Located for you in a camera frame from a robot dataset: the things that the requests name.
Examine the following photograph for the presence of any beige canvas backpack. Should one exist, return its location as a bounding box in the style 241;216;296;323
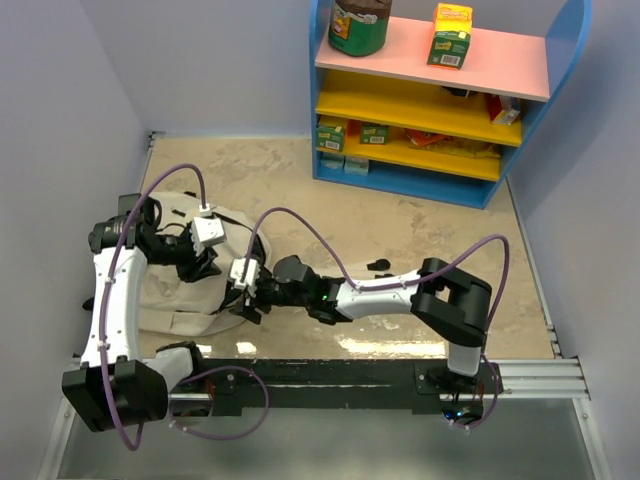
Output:
82;189;393;337

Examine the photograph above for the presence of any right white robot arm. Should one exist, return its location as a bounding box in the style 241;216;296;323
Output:
227;255;492;393

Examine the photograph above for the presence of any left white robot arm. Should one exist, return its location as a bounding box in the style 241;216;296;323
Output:
62;193;226;432

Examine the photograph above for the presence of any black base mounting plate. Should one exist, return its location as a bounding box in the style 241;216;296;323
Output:
149;357;506;419

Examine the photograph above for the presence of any light blue box left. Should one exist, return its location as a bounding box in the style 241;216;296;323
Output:
320;152;345;171

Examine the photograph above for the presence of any light blue box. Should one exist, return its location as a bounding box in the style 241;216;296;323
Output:
320;152;345;171
343;156;370;176

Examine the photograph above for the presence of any light blue box right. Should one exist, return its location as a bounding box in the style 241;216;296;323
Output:
343;156;370;176

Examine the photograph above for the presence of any green box left shelf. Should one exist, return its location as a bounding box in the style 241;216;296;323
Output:
316;122;346;152

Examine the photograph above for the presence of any green box shelf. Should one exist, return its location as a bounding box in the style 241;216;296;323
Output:
316;122;346;152
359;122;390;145

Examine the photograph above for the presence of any green box middle shelf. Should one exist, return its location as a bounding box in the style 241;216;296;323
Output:
359;122;390;145

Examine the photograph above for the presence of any blue colourful shelf unit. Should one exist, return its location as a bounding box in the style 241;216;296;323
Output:
309;1;592;209

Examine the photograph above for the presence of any orange snack packet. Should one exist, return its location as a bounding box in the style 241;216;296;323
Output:
404;128;452;149

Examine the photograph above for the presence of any green brown jar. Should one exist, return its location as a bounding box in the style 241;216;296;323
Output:
328;0;392;57

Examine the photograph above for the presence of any red white box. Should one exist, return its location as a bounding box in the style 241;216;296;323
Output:
484;93;521;125

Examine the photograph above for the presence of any yellow green carton box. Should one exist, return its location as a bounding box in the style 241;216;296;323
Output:
427;3;473;70

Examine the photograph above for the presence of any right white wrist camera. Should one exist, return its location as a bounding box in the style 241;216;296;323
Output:
228;257;261;295

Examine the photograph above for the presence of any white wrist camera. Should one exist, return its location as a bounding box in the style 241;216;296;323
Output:
228;257;261;295
190;217;227;255

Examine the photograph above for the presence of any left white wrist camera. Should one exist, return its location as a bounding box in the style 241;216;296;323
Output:
190;217;227;255

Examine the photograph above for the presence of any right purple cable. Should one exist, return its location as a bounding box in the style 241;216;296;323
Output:
247;207;511;430

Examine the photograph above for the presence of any purple cable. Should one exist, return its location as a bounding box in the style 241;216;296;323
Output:
247;207;511;430
99;163;270;452

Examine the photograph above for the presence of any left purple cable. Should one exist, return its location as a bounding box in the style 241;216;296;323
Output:
99;163;270;452

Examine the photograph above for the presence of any aluminium rail frame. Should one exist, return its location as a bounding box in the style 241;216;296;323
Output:
39;137;607;479

